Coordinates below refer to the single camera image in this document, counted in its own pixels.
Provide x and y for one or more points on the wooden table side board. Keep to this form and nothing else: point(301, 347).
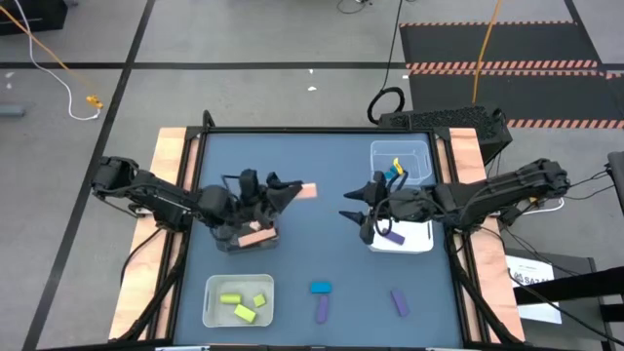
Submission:
point(141, 273)
point(487, 263)

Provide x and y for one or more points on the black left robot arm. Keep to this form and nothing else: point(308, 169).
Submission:
point(161, 197)

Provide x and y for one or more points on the black perforated computer case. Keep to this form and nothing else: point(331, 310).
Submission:
point(439, 117)

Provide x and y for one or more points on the short orange block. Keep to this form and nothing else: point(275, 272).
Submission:
point(254, 225)

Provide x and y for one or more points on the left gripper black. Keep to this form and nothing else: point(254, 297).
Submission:
point(248, 195)

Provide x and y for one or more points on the white paper sheet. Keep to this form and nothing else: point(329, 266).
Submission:
point(529, 278)

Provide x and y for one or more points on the white plastic bin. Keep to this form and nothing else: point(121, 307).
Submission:
point(414, 241)

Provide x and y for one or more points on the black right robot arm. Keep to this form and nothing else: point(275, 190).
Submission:
point(492, 192)

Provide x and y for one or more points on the clear plastic bin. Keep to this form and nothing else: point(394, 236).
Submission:
point(414, 156)

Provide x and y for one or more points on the salmon blocks in dark bin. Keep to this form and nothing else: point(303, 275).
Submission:
point(257, 237)

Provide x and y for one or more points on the purple long block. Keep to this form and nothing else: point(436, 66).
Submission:
point(400, 302)
point(323, 308)
point(395, 238)

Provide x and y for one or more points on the black beam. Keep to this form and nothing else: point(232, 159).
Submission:
point(570, 287)

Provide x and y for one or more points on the blue rectangular block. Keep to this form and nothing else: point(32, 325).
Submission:
point(321, 287)

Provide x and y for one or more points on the dark transparent plastic bin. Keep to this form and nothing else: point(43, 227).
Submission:
point(224, 244)

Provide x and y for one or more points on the black table frame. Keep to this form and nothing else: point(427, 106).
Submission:
point(312, 130)

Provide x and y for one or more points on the yellow-green rectangular block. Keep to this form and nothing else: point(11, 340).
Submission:
point(245, 313)

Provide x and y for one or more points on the pale grey plastic bin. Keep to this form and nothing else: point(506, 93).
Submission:
point(239, 287)

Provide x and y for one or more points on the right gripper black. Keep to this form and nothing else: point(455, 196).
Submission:
point(404, 205)

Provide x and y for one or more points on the black hazard-striped floor mat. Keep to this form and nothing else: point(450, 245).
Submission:
point(536, 95)
point(487, 44)

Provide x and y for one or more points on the medium orange block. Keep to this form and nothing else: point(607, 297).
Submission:
point(309, 191)

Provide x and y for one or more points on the grey cabinet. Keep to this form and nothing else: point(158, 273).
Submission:
point(575, 302)

